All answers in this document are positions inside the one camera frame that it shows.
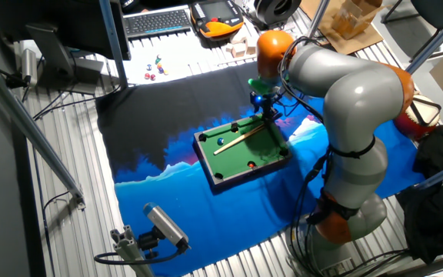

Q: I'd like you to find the large wooden cube block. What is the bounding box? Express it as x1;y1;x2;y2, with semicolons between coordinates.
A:
245;36;259;55

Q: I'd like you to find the wooden pool cue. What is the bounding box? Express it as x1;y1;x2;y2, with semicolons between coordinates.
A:
212;122;268;156

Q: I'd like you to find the light wooden box stack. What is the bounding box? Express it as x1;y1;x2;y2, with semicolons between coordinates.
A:
331;0;384;41

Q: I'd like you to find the brown cardboard sheet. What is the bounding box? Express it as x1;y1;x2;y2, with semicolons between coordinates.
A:
299;0;385;57

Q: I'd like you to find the orange black teach pendant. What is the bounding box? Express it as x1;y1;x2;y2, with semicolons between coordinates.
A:
189;0;245;39

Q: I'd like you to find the black computer monitor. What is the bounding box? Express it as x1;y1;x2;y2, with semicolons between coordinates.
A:
0;0;132;62

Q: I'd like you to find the black keyboard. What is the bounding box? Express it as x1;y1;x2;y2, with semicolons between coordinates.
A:
122;8;193;39

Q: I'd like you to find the medium wooden cube block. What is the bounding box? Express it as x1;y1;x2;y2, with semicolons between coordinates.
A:
231;42;248;58

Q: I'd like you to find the grey camera with blue end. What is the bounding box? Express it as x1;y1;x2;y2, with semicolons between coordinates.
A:
142;202;191;252

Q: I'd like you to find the black camera cable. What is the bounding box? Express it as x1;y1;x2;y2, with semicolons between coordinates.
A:
93;245;186;266

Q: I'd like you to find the mini green pool table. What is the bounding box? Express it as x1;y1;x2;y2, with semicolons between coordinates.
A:
192;113;293;189

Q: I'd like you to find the grey monitor stand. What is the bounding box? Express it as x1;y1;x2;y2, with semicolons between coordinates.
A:
25;22;105;96

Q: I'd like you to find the short aluminium profile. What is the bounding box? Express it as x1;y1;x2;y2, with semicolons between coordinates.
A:
108;225;157;277

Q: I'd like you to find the black camera ball mount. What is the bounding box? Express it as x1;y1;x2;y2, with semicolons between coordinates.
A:
136;225;163;259

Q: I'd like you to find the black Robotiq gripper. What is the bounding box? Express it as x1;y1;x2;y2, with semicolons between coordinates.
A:
250;92;283;123

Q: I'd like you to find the black fabric bag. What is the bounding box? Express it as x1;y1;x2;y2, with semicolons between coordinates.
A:
395;125;443;265

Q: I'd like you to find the black office chair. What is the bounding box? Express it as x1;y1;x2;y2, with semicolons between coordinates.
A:
381;0;443;62

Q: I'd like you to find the black round fan housing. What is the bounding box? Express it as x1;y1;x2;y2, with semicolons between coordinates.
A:
252;0;302;26

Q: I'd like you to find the silver metal cylinder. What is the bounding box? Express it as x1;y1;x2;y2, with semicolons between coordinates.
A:
20;48;39;88

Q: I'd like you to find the blue black printed cloth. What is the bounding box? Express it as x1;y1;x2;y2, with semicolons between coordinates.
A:
96;61;426;277

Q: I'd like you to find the black cable with plug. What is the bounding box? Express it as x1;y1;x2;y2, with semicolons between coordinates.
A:
0;56;30;88

